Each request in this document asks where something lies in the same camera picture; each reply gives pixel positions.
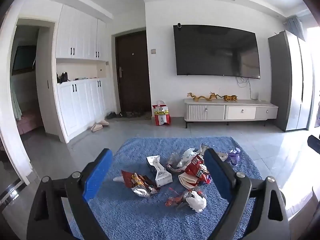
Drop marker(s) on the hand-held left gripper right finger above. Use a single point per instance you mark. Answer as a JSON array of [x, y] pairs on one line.
[[217, 175]]

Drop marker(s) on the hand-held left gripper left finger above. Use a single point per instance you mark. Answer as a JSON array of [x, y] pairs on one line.
[[97, 175]]

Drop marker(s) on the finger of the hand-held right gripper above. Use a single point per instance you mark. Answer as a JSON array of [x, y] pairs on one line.
[[314, 143]]

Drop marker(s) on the clear bag with red contents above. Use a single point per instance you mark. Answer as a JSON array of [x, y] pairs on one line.
[[195, 201]]

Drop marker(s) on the silver white wrapper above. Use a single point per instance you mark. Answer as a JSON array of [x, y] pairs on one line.
[[222, 157]]

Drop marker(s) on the purple wrapper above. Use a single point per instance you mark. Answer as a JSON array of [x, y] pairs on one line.
[[233, 157]]

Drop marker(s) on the brown and silver snack bag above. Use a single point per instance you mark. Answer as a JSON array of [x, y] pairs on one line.
[[135, 178]]

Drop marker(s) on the clear bag with dark contents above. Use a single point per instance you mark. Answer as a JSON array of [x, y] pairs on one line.
[[172, 163]]

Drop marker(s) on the beige slipper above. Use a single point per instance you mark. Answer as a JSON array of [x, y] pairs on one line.
[[97, 128], [104, 123]]

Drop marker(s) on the white carton packet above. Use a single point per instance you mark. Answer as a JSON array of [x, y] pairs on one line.
[[160, 175]]

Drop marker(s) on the blue shaggy rug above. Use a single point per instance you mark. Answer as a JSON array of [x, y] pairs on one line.
[[140, 217]]

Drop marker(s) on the pair of dark shoes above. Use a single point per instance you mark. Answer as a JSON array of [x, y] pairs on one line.
[[128, 114], [111, 115]]

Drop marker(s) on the white television stand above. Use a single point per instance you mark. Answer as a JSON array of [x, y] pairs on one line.
[[225, 112]]

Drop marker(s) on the gold tiger figurine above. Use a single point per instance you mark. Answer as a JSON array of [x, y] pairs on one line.
[[230, 98]]

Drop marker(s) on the gold dragon figurine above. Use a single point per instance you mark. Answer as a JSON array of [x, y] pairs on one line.
[[200, 97], [215, 95]]

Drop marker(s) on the red and white paper bag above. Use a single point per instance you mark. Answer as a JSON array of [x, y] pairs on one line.
[[161, 116]]

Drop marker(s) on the pink bed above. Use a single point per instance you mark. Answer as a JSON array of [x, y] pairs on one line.
[[30, 122]]

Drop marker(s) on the black bag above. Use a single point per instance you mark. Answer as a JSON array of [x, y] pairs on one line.
[[63, 77]]

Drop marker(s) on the dark brown door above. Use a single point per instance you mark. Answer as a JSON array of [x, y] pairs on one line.
[[133, 75]]

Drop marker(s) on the green cloth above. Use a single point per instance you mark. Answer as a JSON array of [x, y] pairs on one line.
[[17, 105]]

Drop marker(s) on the grey covered air conditioner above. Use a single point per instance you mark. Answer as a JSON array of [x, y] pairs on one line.
[[295, 27]]

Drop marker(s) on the black wall television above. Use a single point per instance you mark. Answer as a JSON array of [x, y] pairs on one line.
[[215, 52]]

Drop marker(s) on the white wall cabinet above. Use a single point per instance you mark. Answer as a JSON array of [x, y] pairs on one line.
[[80, 35]]

